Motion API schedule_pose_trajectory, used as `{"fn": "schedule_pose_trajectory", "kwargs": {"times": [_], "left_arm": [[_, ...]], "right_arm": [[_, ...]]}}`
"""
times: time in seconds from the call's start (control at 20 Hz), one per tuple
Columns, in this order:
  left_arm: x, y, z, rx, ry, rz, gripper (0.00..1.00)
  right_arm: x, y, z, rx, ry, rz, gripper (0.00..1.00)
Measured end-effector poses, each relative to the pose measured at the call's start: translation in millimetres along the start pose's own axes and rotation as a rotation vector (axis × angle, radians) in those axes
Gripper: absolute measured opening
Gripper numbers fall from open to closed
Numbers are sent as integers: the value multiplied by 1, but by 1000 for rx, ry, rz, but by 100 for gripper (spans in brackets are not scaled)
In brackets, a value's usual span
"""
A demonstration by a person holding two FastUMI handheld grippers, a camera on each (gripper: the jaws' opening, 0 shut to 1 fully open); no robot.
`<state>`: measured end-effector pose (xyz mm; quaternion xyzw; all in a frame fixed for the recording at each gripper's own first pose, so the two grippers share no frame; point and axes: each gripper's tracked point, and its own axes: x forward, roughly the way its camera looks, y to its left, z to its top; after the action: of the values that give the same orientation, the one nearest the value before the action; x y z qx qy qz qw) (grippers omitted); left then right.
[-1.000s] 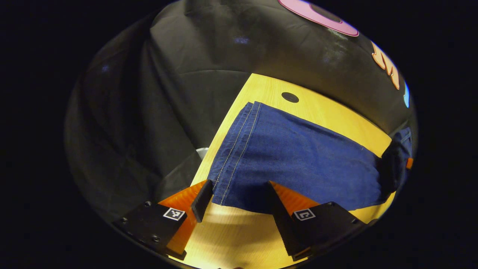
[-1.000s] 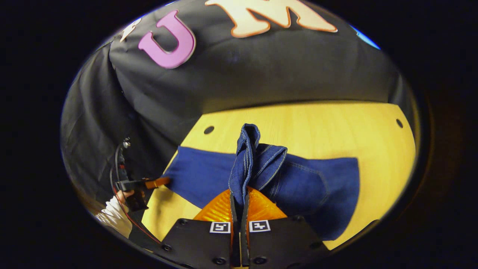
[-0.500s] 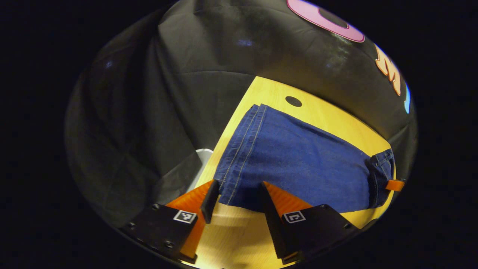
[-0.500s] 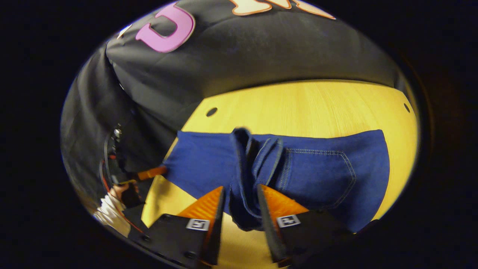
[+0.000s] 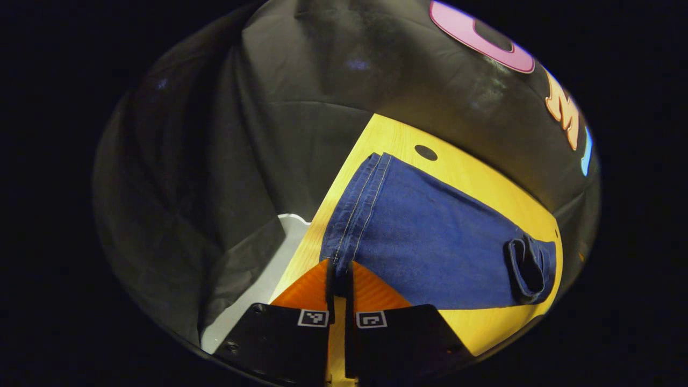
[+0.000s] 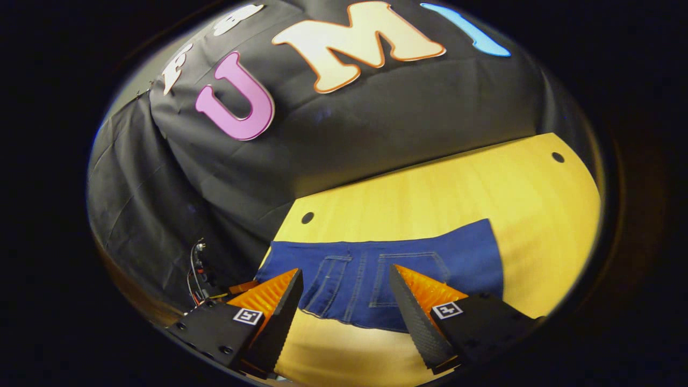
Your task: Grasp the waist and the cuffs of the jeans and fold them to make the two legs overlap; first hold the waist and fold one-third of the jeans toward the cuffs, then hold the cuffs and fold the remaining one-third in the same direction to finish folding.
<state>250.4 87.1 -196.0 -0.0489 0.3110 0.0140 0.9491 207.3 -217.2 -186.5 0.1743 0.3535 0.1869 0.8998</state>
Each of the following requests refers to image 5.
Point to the blue denim jeans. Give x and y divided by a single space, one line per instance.
430 242

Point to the black backdrop cloth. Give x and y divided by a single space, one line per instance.
242 134

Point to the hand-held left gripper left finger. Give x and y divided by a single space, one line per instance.
279 344

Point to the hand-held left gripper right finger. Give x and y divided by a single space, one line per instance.
398 344

